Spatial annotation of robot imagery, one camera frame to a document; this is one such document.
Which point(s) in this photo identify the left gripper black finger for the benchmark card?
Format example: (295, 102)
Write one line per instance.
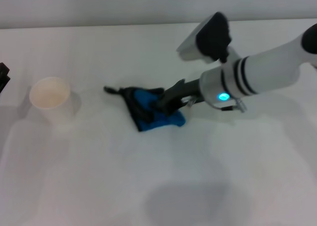
(3, 83)
(3, 68)

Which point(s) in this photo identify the blue rag with black trim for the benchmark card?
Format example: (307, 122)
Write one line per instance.
(146, 124)

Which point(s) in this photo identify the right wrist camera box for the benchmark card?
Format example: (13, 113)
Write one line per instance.
(205, 37)

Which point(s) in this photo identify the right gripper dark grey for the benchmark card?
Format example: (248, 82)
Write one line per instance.
(193, 91)

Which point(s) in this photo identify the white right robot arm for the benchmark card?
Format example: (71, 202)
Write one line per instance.
(260, 72)

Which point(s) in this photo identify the white paper cup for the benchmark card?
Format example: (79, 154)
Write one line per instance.
(48, 94)

